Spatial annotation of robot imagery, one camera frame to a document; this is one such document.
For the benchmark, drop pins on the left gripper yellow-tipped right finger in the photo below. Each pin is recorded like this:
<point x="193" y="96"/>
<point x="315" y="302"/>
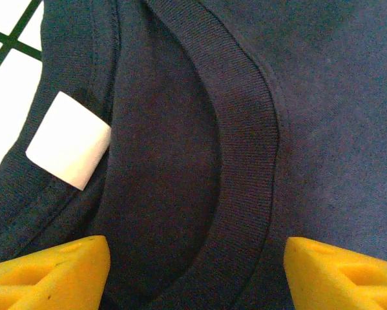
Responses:
<point x="341" y="277"/>

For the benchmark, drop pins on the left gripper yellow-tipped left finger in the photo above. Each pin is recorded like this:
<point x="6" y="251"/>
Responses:
<point x="51" y="277"/>

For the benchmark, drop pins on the navy blue t-shirt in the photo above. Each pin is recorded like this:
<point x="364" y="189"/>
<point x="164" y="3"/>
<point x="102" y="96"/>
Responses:
<point x="245" y="129"/>

